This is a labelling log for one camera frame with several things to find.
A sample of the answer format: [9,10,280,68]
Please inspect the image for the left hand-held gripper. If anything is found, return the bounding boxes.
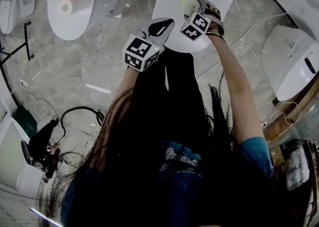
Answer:
[122,18,175,72]

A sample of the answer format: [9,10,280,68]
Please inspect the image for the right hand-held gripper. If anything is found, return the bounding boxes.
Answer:
[179,0,224,42]

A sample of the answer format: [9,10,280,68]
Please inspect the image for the green tape roll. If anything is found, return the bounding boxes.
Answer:
[180,0,199,15]

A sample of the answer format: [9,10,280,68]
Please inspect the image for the person's left forearm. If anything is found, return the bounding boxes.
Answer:
[113,67,139,104]

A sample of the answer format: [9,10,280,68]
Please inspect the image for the person's right forearm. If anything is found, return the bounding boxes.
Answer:
[205,30,265,144]

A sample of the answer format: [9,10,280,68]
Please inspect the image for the large white closed toilet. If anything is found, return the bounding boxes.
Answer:
[46,0,130,41]

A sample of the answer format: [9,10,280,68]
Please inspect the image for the white tape roll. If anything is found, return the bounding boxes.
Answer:
[60,0,73,16]

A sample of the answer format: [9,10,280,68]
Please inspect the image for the white toilet with black slot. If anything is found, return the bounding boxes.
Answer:
[260,24,319,102]

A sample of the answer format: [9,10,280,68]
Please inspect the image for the small white toilet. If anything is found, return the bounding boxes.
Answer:
[0,0,38,34]

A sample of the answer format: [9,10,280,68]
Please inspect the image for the person's right hand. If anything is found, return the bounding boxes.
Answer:
[207,6,221,23]

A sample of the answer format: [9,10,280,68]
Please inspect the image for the black wrist band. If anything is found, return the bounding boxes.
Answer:
[206,29,225,41]

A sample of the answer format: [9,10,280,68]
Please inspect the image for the person's black trousers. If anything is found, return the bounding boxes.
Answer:
[132,47,209,147]

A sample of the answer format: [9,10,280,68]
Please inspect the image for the black metal rack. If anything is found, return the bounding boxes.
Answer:
[0,21,34,67]

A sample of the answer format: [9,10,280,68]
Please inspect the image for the curved wooden step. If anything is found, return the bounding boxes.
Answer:
[261,78,319,142]

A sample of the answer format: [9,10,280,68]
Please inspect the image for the person's blue printed T-shirt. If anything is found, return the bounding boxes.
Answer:
[59,136,274,227]

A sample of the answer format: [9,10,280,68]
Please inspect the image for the brown cardboard box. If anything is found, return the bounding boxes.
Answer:
[269,145,284,167]

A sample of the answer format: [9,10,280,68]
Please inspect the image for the black hand-held device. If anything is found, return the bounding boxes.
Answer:
[21,118,62,184]

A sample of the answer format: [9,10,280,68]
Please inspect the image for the dark green mat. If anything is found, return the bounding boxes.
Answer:
[11,105,38,139]

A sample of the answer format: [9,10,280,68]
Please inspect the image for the silver wrapped bundle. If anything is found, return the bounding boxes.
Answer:
[285,140,311,192]

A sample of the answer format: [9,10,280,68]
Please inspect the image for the long white cable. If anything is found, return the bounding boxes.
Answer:
[196,12,302,126]

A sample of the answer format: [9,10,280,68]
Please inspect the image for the black hose loop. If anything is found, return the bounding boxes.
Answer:
[60,106,105,144]

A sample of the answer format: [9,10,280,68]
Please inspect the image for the black cable with white plug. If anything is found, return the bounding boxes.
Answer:
[19,79,59,119]

